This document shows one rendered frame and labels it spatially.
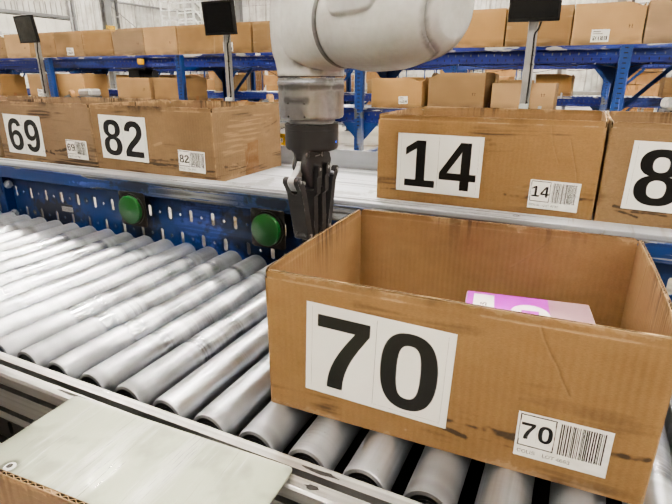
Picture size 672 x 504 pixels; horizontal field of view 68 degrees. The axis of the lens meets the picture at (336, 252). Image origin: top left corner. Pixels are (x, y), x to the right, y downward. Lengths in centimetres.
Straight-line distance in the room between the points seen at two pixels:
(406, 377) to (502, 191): 51
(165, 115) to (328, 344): 86
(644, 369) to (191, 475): 42
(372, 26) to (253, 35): 608
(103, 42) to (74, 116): 680
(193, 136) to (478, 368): 91
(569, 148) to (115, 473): 79
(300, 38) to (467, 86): 468
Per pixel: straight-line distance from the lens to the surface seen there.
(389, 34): 54
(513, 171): 94
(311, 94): 68
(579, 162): 93
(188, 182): 120
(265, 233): 107
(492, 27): 555
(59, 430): 66
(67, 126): 155
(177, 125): 126
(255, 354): 76
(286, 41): 67
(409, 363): 52
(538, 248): 76
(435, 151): 96
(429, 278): 79
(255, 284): 97
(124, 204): 132
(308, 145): 69
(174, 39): 737
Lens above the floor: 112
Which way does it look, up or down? 19 degrees down
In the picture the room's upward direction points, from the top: straight up
